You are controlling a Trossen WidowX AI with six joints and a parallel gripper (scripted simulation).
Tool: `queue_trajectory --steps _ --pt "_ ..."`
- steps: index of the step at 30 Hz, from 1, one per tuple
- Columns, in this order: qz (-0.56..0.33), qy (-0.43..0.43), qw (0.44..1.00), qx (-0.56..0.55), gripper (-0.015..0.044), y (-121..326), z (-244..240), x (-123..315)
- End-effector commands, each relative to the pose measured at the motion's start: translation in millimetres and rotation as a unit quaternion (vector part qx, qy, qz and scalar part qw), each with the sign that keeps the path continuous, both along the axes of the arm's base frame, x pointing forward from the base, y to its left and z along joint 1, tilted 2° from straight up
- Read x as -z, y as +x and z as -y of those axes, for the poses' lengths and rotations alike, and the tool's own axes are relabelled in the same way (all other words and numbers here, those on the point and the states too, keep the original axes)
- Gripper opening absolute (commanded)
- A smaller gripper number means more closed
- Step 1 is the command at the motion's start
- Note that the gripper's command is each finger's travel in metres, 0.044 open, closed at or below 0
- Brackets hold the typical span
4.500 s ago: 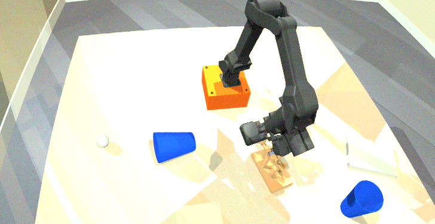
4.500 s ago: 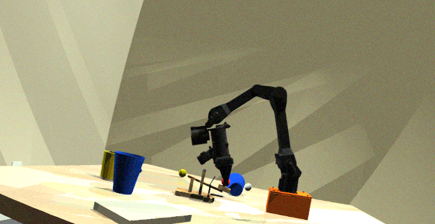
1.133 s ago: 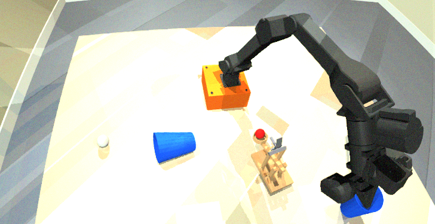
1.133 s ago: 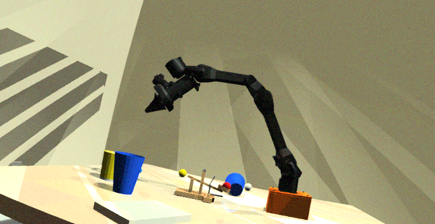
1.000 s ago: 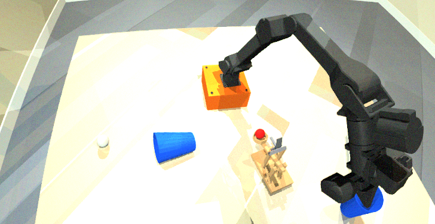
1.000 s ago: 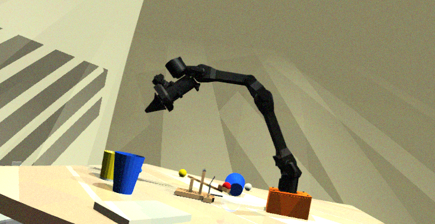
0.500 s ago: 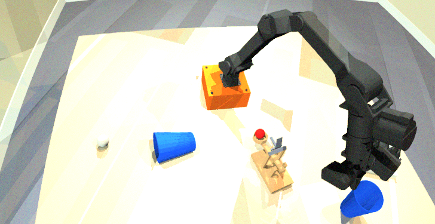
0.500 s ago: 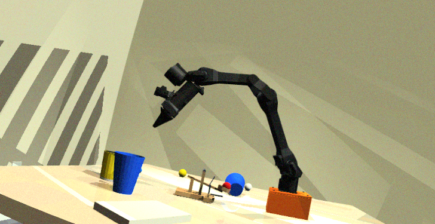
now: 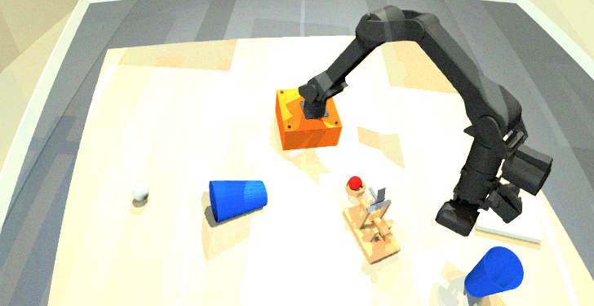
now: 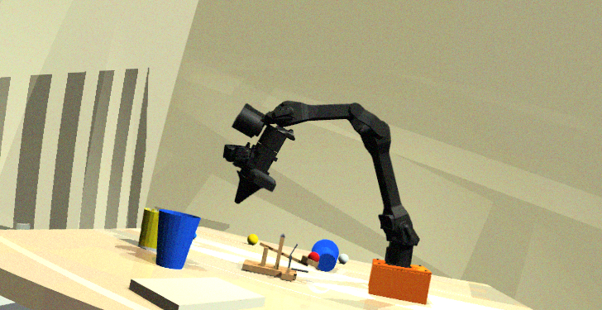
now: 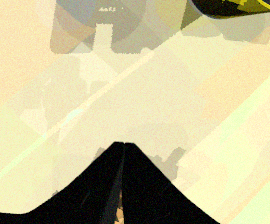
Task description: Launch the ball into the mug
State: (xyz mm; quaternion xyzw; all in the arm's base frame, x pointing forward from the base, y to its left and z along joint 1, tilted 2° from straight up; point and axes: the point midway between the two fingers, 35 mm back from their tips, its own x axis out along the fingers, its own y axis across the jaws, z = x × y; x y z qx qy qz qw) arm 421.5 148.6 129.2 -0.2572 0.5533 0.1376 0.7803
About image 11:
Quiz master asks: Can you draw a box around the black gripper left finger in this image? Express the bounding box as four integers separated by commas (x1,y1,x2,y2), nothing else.
0,141,124,224

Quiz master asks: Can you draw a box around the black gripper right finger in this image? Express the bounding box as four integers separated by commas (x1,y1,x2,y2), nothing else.
120,143,220,224

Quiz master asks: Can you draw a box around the yellow cup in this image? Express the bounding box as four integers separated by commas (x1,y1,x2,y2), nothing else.
192,0,270,20

